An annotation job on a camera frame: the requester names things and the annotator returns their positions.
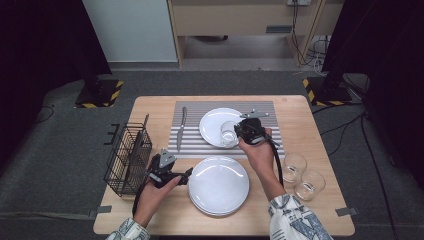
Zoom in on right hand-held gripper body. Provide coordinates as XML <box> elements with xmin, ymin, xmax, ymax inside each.
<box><xmin>239</xmin><ymin>109</ymin><xmax>271</xmax><ymax>146</ymax></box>

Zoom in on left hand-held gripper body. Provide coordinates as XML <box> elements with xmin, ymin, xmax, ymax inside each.
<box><xmin>147</xmin><ymin>147</ymin><xmax>178</xmax><ymax>190</ymax></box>

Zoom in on clear drinking glass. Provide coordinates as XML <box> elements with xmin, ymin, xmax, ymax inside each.
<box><xmin>282</xmin><ymin>153</ymin><xmax>307</xmax><ymax>184</ymax></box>
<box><xmin>294</xmin><ymin>170</ymin><xmax>326</xmax><ymax>202</ymax></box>
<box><xmin>219</xmin><ymin>120</ymin><xmax>240</xmax><ymax>148</ymax></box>

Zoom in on white plate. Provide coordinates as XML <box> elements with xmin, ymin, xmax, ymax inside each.
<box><xmin>187</xmin><ymin>155</ymin><xmax>250</xmax><ymax>214</ymax></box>
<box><xmin>198</xmin><ymin>107</ymin><xmax>250</xmax><ymax>149</ymax></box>
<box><xmin>189</xmin><ymin>196</ymin><xmax>248</xmax><ymax>217</ymax></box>

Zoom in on black wire cutlery basket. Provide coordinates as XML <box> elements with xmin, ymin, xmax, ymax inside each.
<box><xmin>103</xmin><ymin>122</ymin><xmax>154</xmax><ymax>198</ymax></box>

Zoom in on steel table knife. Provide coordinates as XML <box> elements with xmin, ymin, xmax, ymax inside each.
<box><xmin>176</xmin><ymin>106</ymin><xmax>188</xmax><ymax>153</ymax></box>

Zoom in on person's right hand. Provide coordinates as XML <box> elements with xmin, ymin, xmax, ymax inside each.
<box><xmin>237</xmin><ymin>128</ymin><xmax>278</xmax><ymax>176</ymax></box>

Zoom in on person's left hand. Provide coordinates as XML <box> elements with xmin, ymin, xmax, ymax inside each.
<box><xmin>134</xmin><ymin>175</ymin><xmax>183</xmax><ymax>228</ymax></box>

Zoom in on striped placemat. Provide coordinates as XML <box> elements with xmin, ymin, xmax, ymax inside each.
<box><xmin>165</xmin><ymin>100</ymin><xmax>286</xmax><ymax>160</ymax></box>

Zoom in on grey tape piece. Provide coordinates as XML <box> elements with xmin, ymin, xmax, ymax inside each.
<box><xmin>334</xmin><ymin>206</ymin><xmax>360</xmax><ymax>217</ymax></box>
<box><xmin>89</xmin><ymin>205</ymin><xmax>113</xmax><ymax>218</ymax></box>

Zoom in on black stand base striped edges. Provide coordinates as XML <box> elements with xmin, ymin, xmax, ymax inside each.
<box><xmin>74</xmin><ymin>79</ymin><xmax>124</xmax><ymax>109</ymax></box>
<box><xmin>302</xmin><ymin>76</ymin><xmax>354</xmax><ymax>107</ymax></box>

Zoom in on grey vent panel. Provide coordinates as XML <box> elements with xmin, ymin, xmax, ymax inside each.
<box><xmin>265</xmin><ymin>25</ymin><xmax>294</xmax><ymax>34</ymax></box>

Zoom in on wooden desk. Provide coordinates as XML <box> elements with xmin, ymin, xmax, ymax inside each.
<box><xmin>166</xmin><ymin>0</ymin><xmax>345</xmax><ymax>68</ymax></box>

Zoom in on white cabinet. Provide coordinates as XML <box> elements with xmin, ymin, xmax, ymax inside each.
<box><xmin>81</xmin><ymin>0</ymin><xmax>179</xmax><ymax>64</ymax></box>

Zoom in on dark curtain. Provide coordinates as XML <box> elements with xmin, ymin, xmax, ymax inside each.
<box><xmin>0</xmin><ymin>0</ymin><xmax>112</xmax><ymax>168</ymax></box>
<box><xmin>321</xmin><ymin>0</ymin><xmax>424</xmax><ymax>181</ymax></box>

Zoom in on right hand-held gripper cable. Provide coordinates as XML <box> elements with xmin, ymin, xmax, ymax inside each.
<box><xmin>264</xmin><ymin>133</ymin><xmax>284</xmax><ymax>188</ymax></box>

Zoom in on hand-held gripper cable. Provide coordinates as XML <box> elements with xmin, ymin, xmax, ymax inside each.
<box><xmin>264</xmin><ymin>133</ymin><xmax>284</xmax><ymax>188</ymax></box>
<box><xmin>132</xmin><ymin>179</ymin><xmax>151</xmax><ymax>218</ymax></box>

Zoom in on left hand-held gripper cable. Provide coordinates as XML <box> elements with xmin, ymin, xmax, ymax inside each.
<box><xmin>132</xmin><ymin>179</ymin><xmax>151</xmax><ymax>218</ymax></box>

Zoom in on black floor cable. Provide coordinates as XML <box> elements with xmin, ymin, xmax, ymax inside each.
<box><xmin>320</xmin><ymin>113</ymin><xmax>366</xmax><ymax>136</ymax></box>
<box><xmin>360</xmin><ymin>113</ymin><xmax>399</xmax><ymax>240</ymax></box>
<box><xmin>328</xmin><ymin>123</ymin><xmax>351</xmax><ymax>157</ymax></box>
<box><xmin>33</xmin><ymin>104</ymin><xmax>56</xmax><ymax>125</ymax></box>

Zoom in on white cable bundle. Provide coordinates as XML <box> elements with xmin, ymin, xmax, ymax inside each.
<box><xmin>307</xmin><ymin>37</ymin><xmax>331</xmax><ymax>76</ymax></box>

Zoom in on black hanging cable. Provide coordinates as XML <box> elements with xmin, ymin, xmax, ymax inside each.
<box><xmin>291</xmin><ymin>4</ymin><xmax>316</xmax><ymax>66</ymax></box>

